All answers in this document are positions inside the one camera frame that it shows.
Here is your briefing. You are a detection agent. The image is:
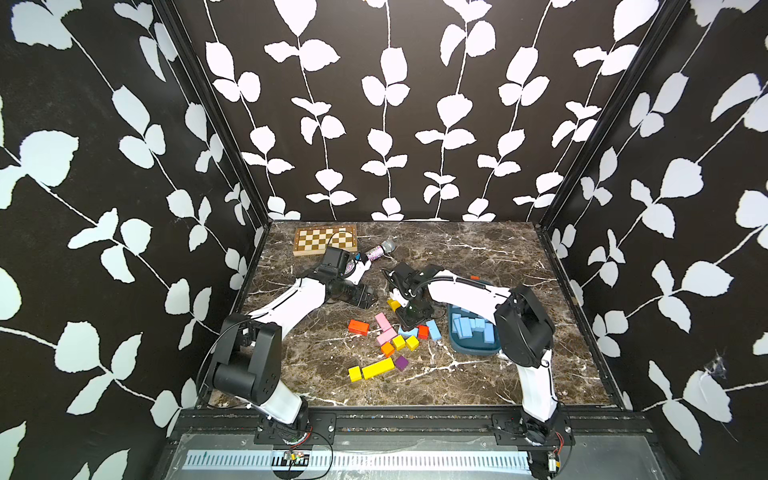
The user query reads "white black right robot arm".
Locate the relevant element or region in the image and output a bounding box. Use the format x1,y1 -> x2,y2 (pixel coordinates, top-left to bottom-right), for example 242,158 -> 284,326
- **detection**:
382,262 -> 559,444

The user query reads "purple glitter microphone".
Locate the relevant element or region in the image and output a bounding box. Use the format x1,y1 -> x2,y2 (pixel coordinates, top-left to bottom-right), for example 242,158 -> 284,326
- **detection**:
365,239 -> 396,262

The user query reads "long yellow block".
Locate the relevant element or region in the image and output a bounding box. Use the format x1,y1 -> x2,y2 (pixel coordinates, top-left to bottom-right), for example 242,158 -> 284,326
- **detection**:
362,358 -> 395,379

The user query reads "wooden chessboard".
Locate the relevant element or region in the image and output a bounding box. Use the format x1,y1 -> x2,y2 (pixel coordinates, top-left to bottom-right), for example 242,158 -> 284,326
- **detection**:
293,225 -> 358,257

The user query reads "small yellow cube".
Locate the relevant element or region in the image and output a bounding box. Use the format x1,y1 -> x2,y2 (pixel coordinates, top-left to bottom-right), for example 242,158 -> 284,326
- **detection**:
348,366 -> 363,382

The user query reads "red block left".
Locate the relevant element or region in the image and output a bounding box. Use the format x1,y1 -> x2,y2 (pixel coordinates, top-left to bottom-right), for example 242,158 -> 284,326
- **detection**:
347,320 -> 370,336

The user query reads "pink block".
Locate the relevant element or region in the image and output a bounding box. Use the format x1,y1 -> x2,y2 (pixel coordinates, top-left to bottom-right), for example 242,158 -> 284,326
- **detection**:
375,313 -> 392,332
377,328 -> 397,346

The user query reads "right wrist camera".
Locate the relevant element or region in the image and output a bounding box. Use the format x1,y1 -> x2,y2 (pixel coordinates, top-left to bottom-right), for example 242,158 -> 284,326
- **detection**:
384,262 -> 427,298

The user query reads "dark teal plastic tray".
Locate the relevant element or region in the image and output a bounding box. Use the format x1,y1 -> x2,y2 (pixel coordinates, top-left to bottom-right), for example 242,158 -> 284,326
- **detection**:
447,305 -> 501,356

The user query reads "light blue long block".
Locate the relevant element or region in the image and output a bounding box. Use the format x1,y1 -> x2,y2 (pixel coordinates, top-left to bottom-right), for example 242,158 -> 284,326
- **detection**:
484,323 -> 496,345

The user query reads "pink block lower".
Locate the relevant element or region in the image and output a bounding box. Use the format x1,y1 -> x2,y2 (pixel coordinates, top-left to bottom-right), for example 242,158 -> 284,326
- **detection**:
377,328 -> 397,346

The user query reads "purple cube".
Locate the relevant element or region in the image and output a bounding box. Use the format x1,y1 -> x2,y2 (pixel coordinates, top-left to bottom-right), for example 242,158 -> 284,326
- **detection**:
394,356 -> 409,371

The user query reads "pink block upper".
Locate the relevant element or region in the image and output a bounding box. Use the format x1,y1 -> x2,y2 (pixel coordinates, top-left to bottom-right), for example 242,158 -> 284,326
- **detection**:
375,313 -> 392,332

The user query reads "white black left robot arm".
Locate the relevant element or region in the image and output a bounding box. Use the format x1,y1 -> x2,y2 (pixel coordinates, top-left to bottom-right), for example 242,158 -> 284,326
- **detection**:
198,268 -> 377,429

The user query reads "orange cube lower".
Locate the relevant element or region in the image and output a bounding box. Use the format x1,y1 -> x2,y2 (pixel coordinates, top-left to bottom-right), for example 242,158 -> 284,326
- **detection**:
381,343 -> 395,357

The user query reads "light blue thin block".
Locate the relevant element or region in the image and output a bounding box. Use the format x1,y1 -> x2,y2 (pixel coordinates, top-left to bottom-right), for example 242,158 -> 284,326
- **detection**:
454,317 -> 473,339

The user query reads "white slotted cable duct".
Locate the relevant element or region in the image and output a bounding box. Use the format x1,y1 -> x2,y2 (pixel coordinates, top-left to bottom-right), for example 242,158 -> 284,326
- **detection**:
181,450 -> 530,474

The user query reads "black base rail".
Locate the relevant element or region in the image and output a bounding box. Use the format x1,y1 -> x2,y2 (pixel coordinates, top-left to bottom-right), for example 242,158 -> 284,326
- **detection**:
171,404 -> 653,450

